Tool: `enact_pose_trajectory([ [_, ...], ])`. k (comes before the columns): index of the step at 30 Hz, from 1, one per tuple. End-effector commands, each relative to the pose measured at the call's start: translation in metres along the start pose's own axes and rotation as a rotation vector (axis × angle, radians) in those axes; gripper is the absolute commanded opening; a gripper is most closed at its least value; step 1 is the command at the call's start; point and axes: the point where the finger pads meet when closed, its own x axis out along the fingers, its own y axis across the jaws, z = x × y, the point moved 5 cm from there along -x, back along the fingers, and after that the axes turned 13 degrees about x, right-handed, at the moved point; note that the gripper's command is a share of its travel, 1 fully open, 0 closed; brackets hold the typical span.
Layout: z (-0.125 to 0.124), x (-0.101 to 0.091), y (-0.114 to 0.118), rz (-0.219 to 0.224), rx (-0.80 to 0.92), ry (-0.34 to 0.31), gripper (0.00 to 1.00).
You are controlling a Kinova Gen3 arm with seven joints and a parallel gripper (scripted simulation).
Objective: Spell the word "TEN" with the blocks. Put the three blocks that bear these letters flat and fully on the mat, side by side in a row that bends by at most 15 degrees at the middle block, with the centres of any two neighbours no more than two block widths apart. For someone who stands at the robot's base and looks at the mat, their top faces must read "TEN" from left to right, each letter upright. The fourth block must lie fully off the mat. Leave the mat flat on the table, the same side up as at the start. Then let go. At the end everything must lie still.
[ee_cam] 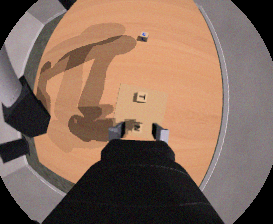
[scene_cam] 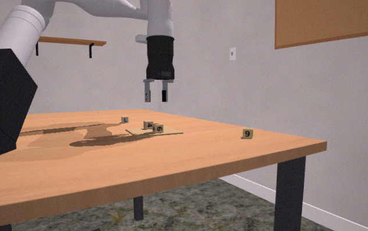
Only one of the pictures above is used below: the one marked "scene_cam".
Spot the tan square mat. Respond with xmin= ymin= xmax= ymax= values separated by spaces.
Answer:
xmin=125 ymin=126 xmax=183 ymax=137

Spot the beige letter block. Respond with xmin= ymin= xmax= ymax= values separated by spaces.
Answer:
xmin=153 ymin=123 xmax=163 ymax=133
xmin=143 ymin=120 xmax=153 ymax=129
xmin=243 ymin=128 xmax=253 ymax=139
xmin=121 ymin=116 xmax=129 ymax=123

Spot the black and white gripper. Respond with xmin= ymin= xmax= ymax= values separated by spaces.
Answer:
xmin=135 ymin=17 xmax=174 ymax=102

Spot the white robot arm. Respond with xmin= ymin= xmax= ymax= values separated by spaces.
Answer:
xmin=0 ymin=0 xmax=173 ymax=67

